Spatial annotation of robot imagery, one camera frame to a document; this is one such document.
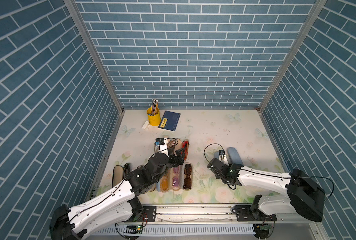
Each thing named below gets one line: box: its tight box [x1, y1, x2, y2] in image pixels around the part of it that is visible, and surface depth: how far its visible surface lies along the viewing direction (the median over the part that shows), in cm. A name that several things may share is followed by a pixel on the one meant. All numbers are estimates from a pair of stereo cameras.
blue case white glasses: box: [227, 146, 244, 165], surface depth 95 cm
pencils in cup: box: [151, 98, 159, 115], surface depth 107 cm
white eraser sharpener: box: [142, 120, 150, 130], surface depth 110 cm
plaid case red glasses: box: [180, 139, 189, 161], surface depth 98 cm
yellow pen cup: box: [146, 107, 162, 127], surface depth 108 cm
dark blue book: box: [158, 110, 181, 132], surface depth 114 cm
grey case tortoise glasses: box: [183, 162, 193, 191], surface depth 86 cm
